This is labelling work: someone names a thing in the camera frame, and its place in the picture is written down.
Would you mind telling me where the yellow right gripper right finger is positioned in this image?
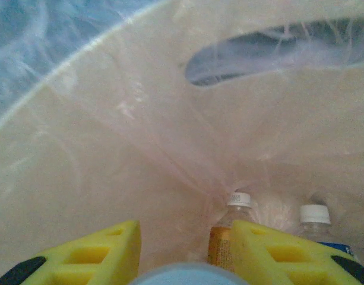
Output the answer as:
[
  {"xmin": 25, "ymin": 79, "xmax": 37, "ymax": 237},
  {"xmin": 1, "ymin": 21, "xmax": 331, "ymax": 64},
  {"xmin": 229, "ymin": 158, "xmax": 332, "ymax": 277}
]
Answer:
[{"xmin": 230, "ymin": 219, "xmax": 364, "ymax": 285}]

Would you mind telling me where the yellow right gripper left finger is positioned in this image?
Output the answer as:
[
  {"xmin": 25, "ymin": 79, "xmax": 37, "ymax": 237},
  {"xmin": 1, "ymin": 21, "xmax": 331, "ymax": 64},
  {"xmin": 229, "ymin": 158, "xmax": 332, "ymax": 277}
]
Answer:
[{"xmin": 0, "ymin": 219, "xmax": 143, "ymax": 285}]

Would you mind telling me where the blue label bottle white cap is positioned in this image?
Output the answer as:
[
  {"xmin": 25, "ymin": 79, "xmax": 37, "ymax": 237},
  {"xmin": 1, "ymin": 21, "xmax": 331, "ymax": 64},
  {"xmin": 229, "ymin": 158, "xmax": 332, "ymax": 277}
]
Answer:
[
  {"xmin": 299, "ymin": 204, "xmax": 359, "ymax": 261},
  {"xmin": 134, "ymin": 262, "xmax": 239, "ymax": 285}
]

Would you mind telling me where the beige label clear bottle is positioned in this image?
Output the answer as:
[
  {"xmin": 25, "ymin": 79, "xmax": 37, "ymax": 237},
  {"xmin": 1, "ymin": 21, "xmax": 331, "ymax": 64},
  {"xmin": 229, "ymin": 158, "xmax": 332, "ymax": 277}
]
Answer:
[{"xmin": 209, "ymin": 192, "xmax": 254, "ymax": 270}]

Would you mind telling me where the white plastic bin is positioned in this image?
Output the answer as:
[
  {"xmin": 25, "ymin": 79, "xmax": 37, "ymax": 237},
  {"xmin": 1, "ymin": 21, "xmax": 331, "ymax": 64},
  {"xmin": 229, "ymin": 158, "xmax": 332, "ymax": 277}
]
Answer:
[{"xmin": 0, "ymin": 0, "xmax": 364, "ymax": 285}]

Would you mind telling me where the clear plastic bin liner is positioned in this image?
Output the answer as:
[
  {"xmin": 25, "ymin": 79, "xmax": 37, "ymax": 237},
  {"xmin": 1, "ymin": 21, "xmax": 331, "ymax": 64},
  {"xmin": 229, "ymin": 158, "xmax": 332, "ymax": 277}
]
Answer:
[{"xmin": 0, "ymin": 0, "xmax": 364, "ymax": 285}]

